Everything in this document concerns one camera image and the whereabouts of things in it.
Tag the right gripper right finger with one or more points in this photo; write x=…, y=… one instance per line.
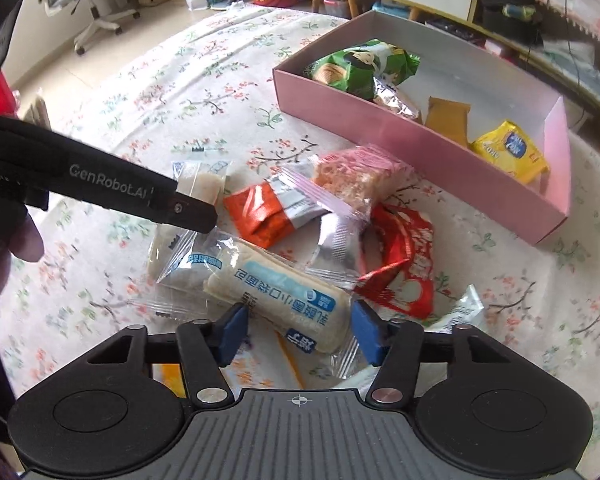
x=393, y=348

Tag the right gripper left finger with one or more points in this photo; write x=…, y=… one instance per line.
x=205, y=348

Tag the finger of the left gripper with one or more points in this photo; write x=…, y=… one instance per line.
x=184, y=212

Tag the clear white cake pack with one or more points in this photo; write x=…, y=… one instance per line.
x=201, y=180

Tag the white blue bread pack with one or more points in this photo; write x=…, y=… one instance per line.
x=311, y=314

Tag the red white snack pack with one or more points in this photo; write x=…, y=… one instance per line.
x=403, y=281

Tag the pink rice crisp pack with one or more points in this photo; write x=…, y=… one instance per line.
x=349, y=182

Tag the yellow cracker snack pack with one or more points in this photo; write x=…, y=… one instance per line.
x=510, y=149

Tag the left hand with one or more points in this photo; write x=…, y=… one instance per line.
x=26, y=244

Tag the white long snack pack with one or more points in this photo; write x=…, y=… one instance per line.
x=468, y=310

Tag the orange silver snack pack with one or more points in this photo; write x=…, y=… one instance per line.
x=265, y=213

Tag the green cracker snack pack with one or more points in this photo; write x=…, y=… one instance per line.
x=354, y=70

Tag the pink cardboard box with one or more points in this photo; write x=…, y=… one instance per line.
x=462, y=92

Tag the brown biscuit clear pack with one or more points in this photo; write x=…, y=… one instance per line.
x=393, y=99

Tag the yellow wafer snack pack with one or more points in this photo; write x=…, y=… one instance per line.
x=449, y=118

